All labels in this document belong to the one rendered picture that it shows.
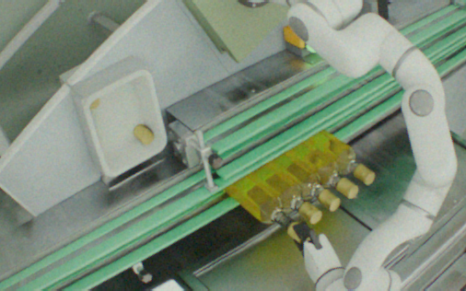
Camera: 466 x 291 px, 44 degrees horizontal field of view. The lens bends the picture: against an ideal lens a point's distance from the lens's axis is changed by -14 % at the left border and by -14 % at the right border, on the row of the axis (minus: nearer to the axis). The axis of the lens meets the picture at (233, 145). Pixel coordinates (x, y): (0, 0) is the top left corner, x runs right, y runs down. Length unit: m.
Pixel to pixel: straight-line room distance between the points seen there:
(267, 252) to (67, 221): 0.49
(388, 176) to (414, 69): 0.61
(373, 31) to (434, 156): 0.28
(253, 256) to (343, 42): 0.60
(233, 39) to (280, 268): 0.55
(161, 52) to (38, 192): 0.46
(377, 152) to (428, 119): 0.74
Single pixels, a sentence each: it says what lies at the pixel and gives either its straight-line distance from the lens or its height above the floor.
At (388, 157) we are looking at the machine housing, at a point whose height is 1.01.
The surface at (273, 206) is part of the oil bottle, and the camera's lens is 1.44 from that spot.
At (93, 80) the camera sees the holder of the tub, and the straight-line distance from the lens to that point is 1.42.
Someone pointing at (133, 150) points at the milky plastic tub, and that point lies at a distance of 1.51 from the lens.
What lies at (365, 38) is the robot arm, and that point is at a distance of 1.22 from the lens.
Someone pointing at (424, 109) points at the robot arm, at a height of 1.39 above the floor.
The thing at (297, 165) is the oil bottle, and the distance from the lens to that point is 1.54.
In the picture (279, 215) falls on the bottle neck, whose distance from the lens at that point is 1.44.
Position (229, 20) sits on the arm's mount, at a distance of 1.49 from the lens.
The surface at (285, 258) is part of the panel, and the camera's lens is 1.53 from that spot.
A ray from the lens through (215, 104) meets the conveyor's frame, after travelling 1.55.
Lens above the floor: 1.97
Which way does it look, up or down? 44 degrees down
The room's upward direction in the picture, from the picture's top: 127 degrees clockwise
